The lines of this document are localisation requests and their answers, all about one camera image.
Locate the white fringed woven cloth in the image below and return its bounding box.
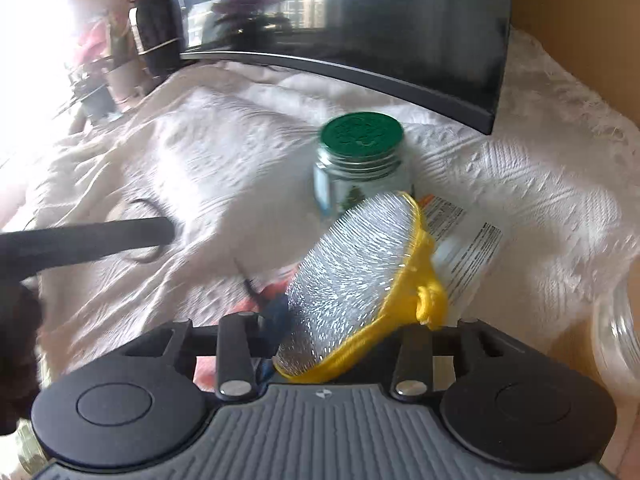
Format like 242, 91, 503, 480
0, 27, 640, 411

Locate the green-lidded glass jar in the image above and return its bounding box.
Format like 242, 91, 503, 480
312, 112, 412, 221

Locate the yellow-rimmed silver scrubber sponge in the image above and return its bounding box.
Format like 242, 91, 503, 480
272, 191, 448, 386

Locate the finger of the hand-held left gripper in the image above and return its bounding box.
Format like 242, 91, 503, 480
0, 216, 177, 281

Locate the black curved monitor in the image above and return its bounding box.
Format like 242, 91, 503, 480
165, 0, 513, 136

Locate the person's left hand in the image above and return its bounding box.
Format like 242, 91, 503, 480
0, 282, 46, 436

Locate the black bag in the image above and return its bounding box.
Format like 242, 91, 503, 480
129, 0, 188, 83

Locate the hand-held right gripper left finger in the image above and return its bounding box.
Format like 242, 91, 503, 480
122, 296, 291, 403

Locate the clear packet with white label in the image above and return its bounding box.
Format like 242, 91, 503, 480
417, 195, 503, 321

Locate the thin dark ring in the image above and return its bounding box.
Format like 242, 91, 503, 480
112, 199, 173, 264

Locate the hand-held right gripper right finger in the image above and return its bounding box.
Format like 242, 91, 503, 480
392, 317, 506, 403

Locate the glass bowl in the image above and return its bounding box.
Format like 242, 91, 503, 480
590, 280, 640, 386

